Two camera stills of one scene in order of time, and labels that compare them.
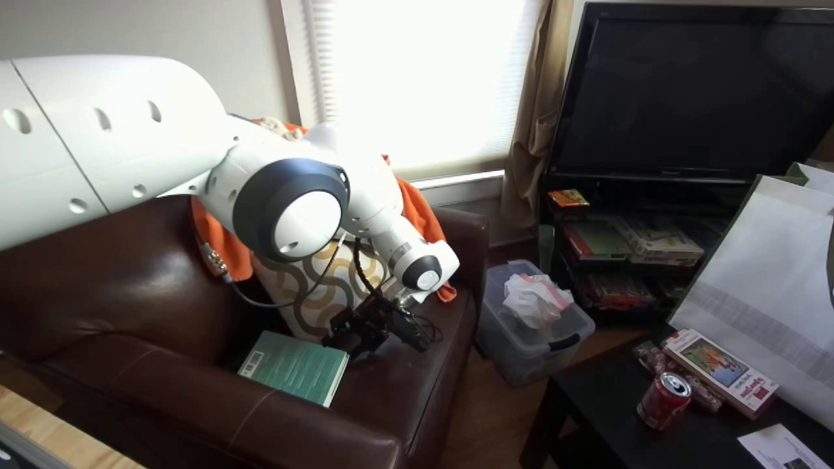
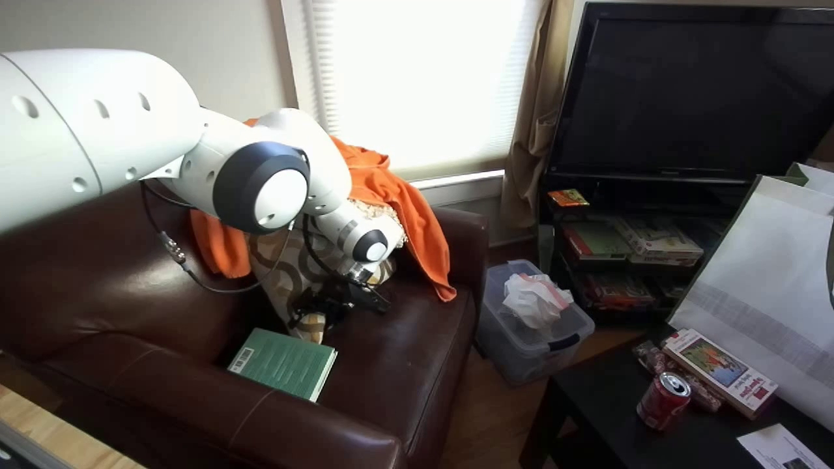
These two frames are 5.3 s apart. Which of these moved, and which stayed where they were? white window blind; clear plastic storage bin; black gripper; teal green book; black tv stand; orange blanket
Moved: black gripper; teal green book
Stayed: orange blanket; black tv stand; white window blind; clear plastic storage bin
